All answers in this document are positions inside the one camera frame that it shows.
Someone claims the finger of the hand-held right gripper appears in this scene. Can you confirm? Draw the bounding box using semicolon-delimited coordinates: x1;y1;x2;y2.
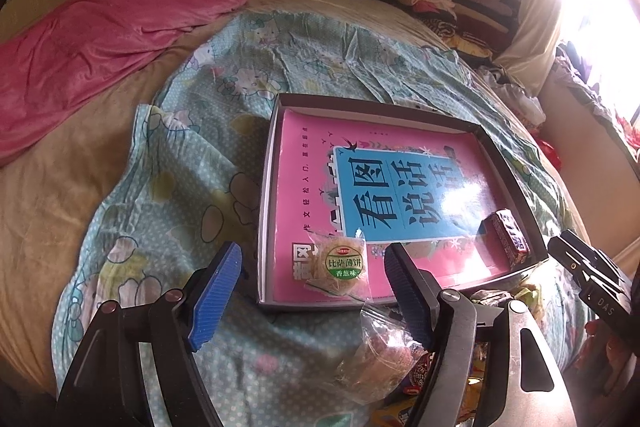
560;229;598;260
547;237;591;282

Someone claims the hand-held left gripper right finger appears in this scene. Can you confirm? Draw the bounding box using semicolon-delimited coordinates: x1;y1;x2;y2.
384;243;576;427

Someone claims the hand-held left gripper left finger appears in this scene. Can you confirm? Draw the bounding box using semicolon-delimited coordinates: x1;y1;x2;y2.
55;242;244;427

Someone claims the light green snack packet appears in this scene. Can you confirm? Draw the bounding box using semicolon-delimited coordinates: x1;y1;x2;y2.
515;284;543;308

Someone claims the purple snack bar packet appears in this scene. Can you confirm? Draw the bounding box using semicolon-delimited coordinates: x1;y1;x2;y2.
482;208;531;265

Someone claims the clear zip bag of snacks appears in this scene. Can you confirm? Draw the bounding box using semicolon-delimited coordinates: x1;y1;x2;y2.
335;302;441;400

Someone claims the round cracker clear packet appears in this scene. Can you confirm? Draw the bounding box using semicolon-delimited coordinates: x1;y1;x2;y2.
300;229;371;303

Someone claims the shallow black cardboard box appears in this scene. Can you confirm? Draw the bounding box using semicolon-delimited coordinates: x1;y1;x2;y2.
256;93;551;310

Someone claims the person's right hand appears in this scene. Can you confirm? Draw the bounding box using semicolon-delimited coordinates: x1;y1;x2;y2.
587;319;640;384

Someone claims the dark red snack packet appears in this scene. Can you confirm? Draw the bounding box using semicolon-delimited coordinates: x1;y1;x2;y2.
382;354;436;427

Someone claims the yellow snack packet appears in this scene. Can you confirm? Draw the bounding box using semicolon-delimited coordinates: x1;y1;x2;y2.
457;342;503;427

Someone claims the blue cartoon printed blanket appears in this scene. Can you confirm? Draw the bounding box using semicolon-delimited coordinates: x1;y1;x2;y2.
50;9;596;427

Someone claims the pink book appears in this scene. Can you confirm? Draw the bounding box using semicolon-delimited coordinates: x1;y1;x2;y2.
272;107;521;300

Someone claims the heap of clothes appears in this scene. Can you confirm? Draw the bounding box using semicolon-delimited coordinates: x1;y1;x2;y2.
555;39;640;158

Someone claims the bed with beige sheet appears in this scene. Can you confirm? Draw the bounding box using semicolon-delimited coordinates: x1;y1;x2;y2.
0;0;601;427

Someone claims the cream curtain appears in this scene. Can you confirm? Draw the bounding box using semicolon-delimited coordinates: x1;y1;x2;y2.
495;0;576;92

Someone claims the pink blanket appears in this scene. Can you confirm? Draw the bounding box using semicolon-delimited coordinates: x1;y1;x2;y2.
0;0;253;168

